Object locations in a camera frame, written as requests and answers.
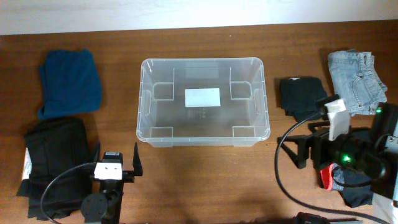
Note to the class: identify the small folded black shirt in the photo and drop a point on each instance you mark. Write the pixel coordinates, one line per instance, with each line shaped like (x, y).
(299, 96)

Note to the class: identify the white label in bin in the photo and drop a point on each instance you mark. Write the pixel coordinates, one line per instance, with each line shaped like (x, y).
(204, 97)

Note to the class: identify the folded blue cloth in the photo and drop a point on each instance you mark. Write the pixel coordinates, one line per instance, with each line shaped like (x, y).
(70, 83)

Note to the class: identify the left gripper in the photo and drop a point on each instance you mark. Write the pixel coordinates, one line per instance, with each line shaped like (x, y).
(128, 178)

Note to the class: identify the black garment with tag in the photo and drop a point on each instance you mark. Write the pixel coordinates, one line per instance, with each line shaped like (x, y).
(55, 146)

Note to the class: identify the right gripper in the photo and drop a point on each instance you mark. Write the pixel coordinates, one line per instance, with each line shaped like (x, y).
(311, 139)

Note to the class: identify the black shorts with red trim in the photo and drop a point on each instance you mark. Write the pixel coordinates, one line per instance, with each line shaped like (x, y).
(339, 178)

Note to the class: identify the clear plastic storage bin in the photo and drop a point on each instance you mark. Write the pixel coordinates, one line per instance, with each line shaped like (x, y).
(163, 120)

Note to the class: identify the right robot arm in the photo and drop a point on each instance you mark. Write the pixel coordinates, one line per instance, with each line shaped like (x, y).
(369, 151)

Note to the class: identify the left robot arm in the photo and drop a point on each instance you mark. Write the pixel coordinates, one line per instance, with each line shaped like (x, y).
(104, 207)

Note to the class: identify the folded light blue jeans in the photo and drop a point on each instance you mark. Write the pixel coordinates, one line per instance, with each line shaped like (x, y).
(356, 81)

